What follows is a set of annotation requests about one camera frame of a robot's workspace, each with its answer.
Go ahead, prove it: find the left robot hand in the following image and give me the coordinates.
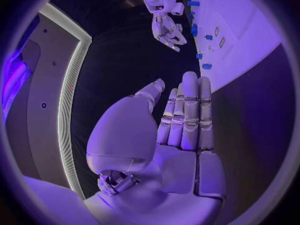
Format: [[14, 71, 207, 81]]
[[83, 71, 228, 225]]

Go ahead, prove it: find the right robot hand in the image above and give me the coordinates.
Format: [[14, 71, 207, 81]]
[[150, 14, 189, 53]]

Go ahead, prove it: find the white task board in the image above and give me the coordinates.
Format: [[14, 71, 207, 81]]
[[190, 0, 284, 95]]

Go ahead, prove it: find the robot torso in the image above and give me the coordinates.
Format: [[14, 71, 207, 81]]
[[2, 2, 93, 201]]

